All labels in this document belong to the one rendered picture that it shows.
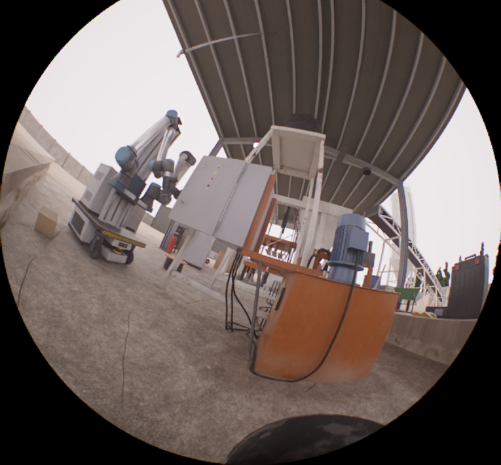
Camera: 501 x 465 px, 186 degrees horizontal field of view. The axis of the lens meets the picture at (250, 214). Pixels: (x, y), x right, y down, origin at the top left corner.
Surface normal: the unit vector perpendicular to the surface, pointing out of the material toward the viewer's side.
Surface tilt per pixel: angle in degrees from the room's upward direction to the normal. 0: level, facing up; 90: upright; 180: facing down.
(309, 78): 172
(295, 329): 90
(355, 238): 90
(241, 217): 90
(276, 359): 90
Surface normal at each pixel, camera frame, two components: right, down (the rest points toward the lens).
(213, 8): -0.21, 0.91
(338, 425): -0.45, -0.59
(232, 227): -0.16, -0.40
